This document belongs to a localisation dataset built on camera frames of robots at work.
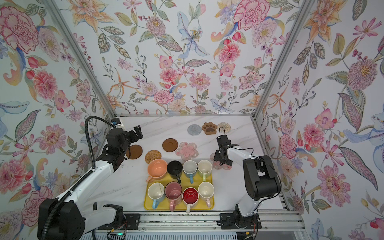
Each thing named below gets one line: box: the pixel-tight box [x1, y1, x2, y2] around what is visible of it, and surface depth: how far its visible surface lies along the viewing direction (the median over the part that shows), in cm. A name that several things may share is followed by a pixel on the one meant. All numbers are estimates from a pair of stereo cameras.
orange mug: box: [146, 158, 168, 184], surface depth 89 cm
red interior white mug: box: [182, 187, 200, 214], surface depth 78 cm
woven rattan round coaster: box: [144, 150, 162, 164], surface depth 100 cm
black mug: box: [167, 160, 183, 184], surface depth 86 cm
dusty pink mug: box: [164, 181, 183, 212], surface depth 76 cm
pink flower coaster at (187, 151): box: [175, 141, 199, 161], surface depth 103 cm
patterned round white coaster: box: [217, 122, 232, 134], surface depth 116 cm
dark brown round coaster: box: [162, 138, 179, 152], surface depth 106 cm
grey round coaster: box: [187, 124, 202, 136], surface depth 116 cm
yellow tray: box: [144, 172, 215, 213], surface depth 79 cm
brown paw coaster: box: [201, 121, 218, 135], surface depth 116 cm
